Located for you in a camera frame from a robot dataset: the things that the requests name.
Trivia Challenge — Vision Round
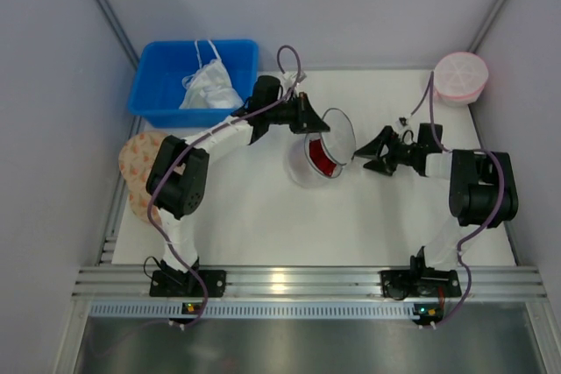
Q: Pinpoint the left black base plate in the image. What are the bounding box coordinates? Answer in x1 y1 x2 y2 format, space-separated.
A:
149 261 226 298

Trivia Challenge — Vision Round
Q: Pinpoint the slotted cable duct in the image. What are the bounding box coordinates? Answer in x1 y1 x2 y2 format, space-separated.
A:
89 300 442 320

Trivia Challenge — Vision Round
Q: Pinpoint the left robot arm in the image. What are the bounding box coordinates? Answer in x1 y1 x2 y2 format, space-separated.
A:
146 75 330 277

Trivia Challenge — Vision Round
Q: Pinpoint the floral patterned bra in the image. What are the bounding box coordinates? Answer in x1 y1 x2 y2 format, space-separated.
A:
118 131 167 223

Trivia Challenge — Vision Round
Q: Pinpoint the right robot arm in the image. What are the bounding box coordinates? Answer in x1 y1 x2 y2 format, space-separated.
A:
354 123 519 280

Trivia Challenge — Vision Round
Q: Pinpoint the white bra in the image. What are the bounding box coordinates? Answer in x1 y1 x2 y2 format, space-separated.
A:
179 40 244 109

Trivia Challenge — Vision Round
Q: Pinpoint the red bra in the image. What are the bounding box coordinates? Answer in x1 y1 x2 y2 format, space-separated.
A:
309 138 337 178

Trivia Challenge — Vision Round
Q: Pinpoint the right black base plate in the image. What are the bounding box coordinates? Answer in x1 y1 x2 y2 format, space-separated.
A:
380 268 462 300

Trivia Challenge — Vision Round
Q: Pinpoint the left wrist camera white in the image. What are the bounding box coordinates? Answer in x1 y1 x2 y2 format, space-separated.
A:
280 71 307 93

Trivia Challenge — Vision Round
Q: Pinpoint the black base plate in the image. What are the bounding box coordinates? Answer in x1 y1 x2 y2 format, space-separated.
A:
380 268 462 300
149 261 226 298

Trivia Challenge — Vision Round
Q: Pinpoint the pink trimmed mesh laundry bag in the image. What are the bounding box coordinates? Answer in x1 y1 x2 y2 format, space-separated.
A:
434 52 489 107

